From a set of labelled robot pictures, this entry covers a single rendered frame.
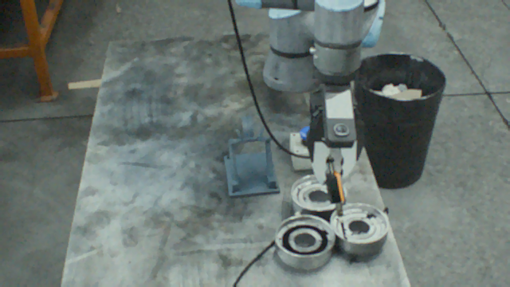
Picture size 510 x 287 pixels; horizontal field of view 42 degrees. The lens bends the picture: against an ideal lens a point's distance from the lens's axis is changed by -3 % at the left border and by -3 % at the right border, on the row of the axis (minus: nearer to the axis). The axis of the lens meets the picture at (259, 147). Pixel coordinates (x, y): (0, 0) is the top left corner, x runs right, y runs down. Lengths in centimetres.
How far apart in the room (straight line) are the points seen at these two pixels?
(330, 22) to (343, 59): 6
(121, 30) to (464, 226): 218
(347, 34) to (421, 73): 160
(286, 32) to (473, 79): 192
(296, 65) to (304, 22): 11
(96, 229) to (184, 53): 69
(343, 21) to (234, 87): 68
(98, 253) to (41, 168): 161
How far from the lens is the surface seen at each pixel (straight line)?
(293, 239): 121
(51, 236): 252
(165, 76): 173
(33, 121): 315
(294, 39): 159
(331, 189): 116
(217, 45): 186
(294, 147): 139
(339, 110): 105
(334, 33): 104
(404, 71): 265
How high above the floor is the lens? 167
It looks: 37 degrees down
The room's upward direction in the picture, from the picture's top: 1 degrees counter-clockwise
